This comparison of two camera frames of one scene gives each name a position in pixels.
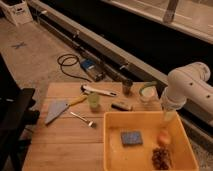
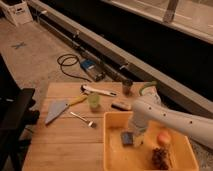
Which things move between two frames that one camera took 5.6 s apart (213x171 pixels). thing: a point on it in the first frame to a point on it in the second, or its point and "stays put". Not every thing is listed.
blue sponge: [131, 138] stays put
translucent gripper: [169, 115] to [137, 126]
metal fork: [89, 123] stays put
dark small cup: [126, 86] stays put
